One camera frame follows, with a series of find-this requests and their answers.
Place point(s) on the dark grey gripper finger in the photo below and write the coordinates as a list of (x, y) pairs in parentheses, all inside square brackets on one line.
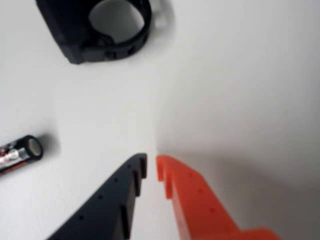
[(105, 212)]

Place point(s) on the black AAA battery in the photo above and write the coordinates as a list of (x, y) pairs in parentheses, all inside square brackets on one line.
[(17, 155)]

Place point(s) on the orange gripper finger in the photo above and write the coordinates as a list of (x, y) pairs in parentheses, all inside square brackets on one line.
[(200, 207)]

